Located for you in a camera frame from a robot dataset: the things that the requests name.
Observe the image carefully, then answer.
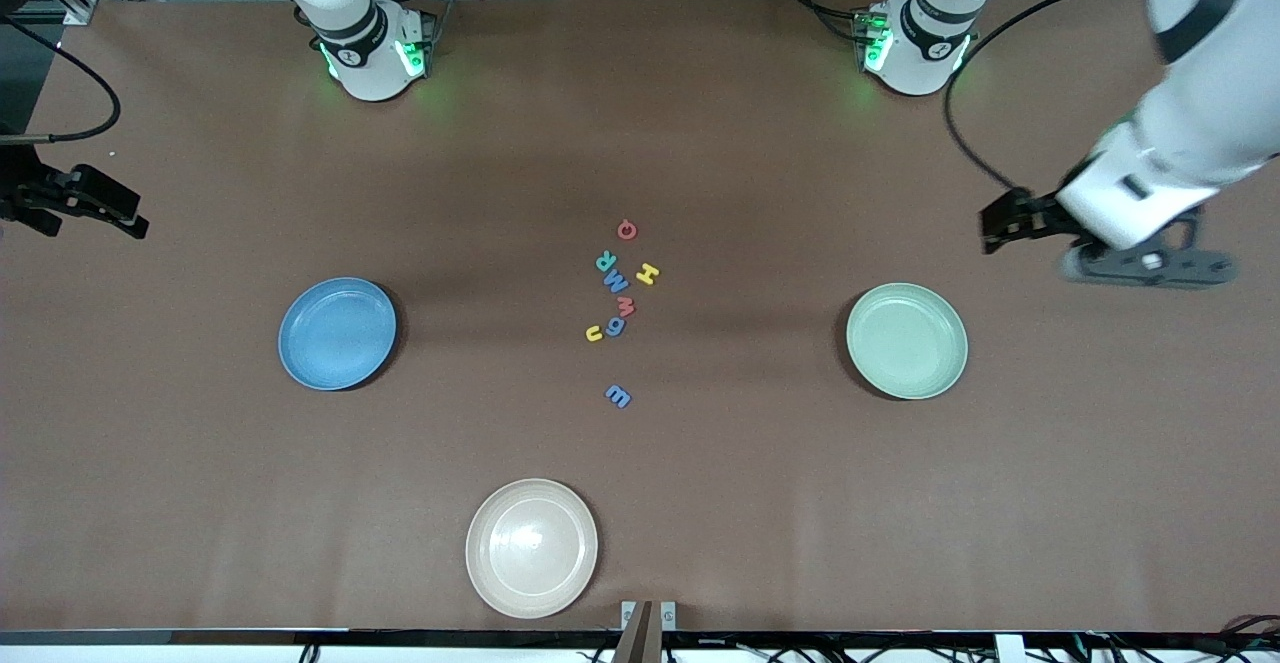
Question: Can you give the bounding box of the brown table cover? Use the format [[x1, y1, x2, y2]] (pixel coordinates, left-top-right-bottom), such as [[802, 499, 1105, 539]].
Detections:
[[0, 0, 1280, 634]]

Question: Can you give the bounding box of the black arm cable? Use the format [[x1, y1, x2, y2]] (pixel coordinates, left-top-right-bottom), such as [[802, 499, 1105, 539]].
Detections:
[[0, 18, 122, 144], [942, 0, 1153, 194]]

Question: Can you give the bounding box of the brown camera post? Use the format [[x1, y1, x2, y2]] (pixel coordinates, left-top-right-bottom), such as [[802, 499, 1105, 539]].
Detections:
[[612, 601, 653, 663]]

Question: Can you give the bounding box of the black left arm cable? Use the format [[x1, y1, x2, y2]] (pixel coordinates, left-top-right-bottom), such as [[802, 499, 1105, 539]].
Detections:
[[942, 0, 1153, 194]]

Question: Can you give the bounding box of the green plate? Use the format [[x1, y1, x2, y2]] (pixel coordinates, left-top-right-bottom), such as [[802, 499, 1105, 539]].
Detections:
[[846, 283, 969, 401]]

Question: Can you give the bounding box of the grey metal edge bracket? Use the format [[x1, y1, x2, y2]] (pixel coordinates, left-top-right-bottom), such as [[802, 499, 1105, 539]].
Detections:
[[620, 600, 677, 634]]

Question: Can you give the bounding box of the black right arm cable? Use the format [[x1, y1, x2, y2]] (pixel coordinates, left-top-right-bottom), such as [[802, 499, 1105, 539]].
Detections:
[[0, 18, 122, 144]]

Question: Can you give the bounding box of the beige plate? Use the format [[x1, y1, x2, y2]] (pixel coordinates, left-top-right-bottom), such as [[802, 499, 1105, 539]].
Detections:
[[465, 478, 599, 620]]

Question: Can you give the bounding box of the blue plate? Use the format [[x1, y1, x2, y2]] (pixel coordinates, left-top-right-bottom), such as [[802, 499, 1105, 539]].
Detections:
[[278, 277, 398, 391]]

